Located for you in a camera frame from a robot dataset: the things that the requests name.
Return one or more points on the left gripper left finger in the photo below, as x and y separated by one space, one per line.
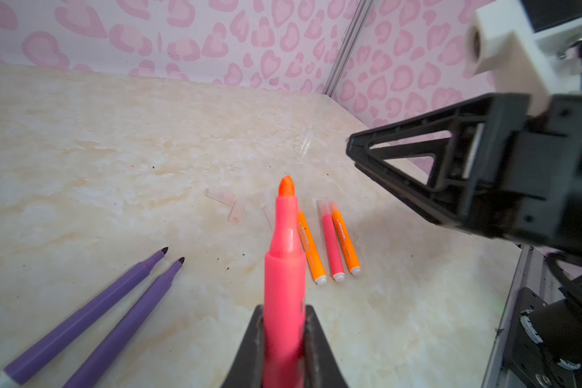
247 368

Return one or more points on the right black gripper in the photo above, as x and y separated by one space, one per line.
527 173

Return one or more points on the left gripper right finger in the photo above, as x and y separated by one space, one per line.
321 369

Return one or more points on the pink marker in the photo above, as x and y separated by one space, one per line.
331 241
284 294

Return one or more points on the orange marker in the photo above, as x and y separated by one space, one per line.
347 247
315 264

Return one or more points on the clear pen cap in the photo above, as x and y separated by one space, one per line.
270 214
223 196
237 211

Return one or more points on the lower purple marker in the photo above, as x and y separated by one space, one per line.
102 358

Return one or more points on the upper purple marker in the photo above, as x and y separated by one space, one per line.
30 362

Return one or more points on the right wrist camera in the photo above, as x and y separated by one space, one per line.
529 47

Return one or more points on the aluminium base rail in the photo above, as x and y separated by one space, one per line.
529 273

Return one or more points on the right corner aluminium post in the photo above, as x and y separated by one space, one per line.
356 26

